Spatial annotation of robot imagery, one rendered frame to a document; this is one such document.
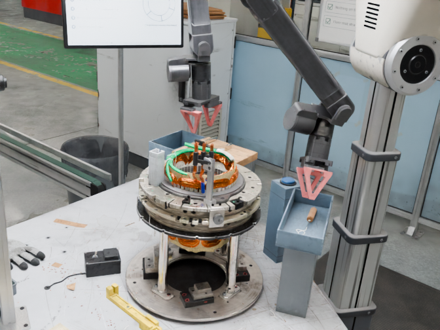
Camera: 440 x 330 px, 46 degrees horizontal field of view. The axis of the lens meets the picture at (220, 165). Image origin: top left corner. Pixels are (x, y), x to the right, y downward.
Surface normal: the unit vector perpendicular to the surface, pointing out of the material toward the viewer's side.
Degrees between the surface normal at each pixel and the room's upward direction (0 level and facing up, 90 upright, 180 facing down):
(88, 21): 83
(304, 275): 90
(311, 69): 109
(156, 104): 90
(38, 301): 0
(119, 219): 0
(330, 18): 90
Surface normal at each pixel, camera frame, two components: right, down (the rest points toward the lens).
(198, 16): 0.18, 0.27
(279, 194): -0.85, 0.15
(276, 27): 0.20, 0.70
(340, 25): -0.62, 0.26
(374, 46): -0.97, 0.04
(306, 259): -0.29, 0.35
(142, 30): 0.41, 0.26
